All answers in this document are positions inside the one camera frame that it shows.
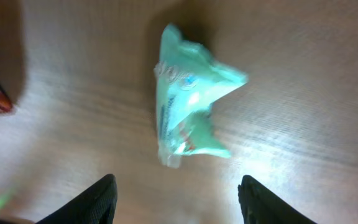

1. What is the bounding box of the teal wipes packet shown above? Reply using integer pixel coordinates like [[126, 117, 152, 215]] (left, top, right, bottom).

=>
[[154, 24, 248, 168]]

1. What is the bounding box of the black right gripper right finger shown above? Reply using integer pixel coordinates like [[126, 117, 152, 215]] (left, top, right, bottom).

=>
[[238, 175, 316, 224]]

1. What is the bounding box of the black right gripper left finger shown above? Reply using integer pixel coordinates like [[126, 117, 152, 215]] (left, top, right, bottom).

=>
[[38, 174, 117, 224]]

